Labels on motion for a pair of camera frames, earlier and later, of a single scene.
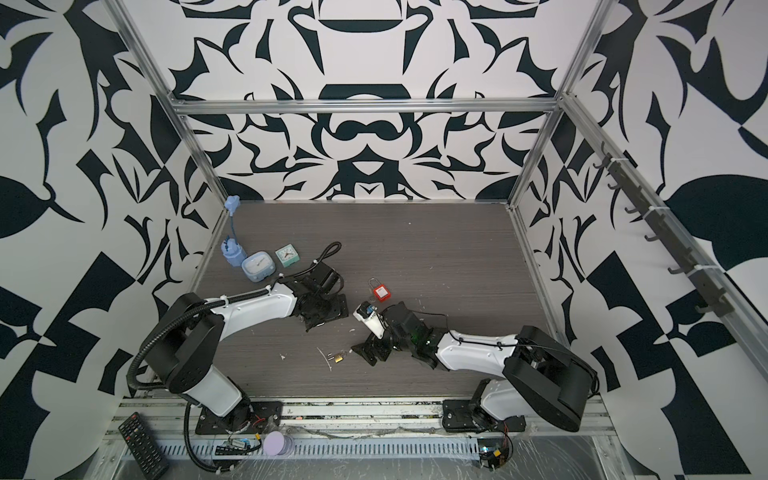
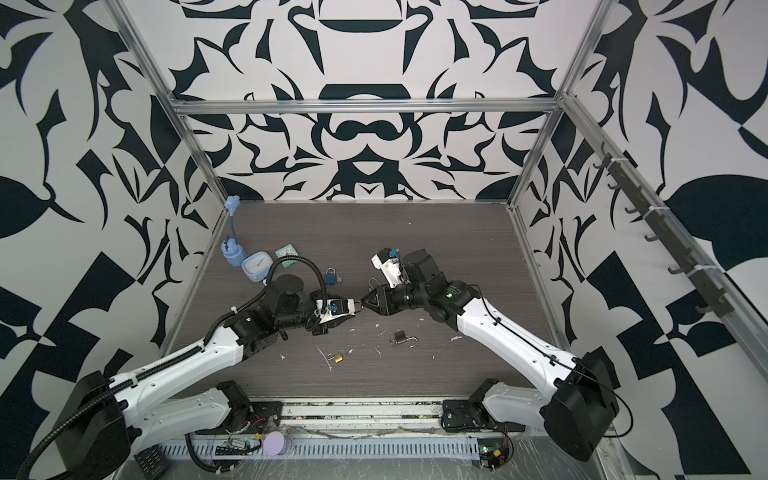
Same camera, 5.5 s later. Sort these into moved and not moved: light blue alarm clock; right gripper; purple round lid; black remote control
Moved: right gripper
Not moved: light blue alarm clock; black remote control; purple round lid
